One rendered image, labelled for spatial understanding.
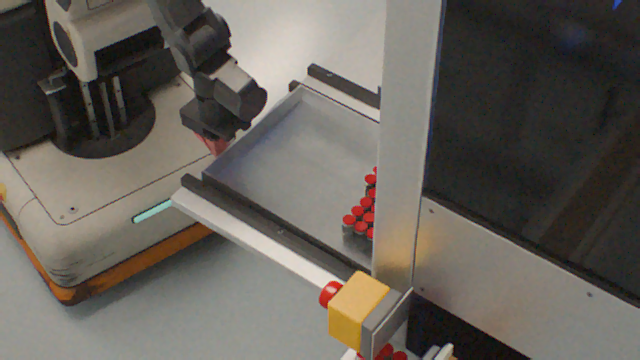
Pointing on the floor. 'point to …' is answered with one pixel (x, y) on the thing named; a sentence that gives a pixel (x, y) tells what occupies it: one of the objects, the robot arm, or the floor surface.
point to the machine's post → (405, 144)
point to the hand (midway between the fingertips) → (220, 153)
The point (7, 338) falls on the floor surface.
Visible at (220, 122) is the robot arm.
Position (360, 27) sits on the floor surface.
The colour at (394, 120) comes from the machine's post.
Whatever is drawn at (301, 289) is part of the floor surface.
